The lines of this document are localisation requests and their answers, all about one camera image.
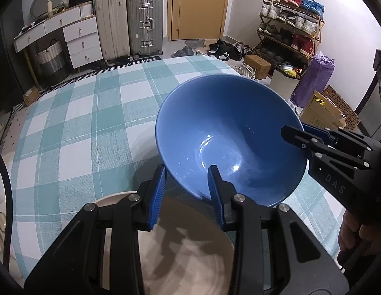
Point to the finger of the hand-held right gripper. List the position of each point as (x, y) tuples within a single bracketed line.
[(301, 141), (316, 130)]

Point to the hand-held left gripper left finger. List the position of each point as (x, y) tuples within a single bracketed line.
[(156, 196)]

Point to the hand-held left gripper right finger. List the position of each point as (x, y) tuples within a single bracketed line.
[(215, 196)]

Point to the blue plastic bowl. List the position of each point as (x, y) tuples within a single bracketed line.
[(227, 141)]

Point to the cream round plate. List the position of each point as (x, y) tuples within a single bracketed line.
[(184, 252)]

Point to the person's right hand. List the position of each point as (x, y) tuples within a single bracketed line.
[(349, 233)]

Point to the cardboard box with green print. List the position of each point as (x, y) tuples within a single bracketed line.
[(319, 115)]

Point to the purple bag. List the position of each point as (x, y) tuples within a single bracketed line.
[(313, 80)]

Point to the white trash bin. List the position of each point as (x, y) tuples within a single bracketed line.
[(282, 83)]

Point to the small brown cardboard box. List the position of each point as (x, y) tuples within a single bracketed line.
[(257, 64)]

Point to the white grey sneakers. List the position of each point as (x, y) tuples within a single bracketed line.
[(247, 69)]

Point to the wooden shoe rack with shoes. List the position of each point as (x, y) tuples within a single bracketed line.
[(301, 23)]

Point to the pile of black shoes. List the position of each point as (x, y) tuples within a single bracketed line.
[(224, 51)]

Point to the grey slippers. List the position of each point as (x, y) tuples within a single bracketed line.
[(184, 51)]

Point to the small floor cardboard box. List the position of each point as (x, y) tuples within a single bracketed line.
[(32, 96)]

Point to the wooden door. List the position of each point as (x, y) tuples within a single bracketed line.
[(199, 6)]

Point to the white drawer unit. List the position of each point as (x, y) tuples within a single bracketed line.
[(82, 41)]

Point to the silver suitcase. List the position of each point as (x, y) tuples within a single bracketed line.
[(141, 24)]

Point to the beige suitcase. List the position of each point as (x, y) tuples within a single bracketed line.
[(112, 26)]

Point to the white desk with drawers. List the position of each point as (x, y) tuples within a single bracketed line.
[(39, 30)]

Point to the white bottle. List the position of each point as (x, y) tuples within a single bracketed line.
[(49, 8)]

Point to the oval mirror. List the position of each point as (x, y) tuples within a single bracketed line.
[(39, 3)]

